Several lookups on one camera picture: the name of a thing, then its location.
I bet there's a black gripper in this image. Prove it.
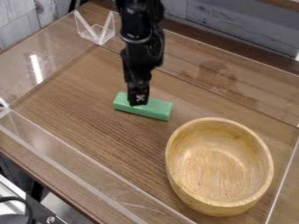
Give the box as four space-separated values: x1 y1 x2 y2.
121 30 165 106

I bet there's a green rectangular block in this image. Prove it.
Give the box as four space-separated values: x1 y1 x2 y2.
113 92 174 121

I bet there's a clear acrylic corner bracket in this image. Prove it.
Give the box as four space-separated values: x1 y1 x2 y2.
74 10 117 46

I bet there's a black metal bracket with screw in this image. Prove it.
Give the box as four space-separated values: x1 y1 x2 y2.
34 209 70 224

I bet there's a black cable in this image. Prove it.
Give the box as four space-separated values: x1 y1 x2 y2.
0 196 43 224

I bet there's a clear acrylic tray wall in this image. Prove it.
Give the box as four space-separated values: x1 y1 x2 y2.
0 16 299 224

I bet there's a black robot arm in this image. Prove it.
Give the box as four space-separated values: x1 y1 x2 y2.
117 0 165 106

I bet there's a light wooden bowl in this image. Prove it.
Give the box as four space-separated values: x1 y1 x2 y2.
165 117 276 217

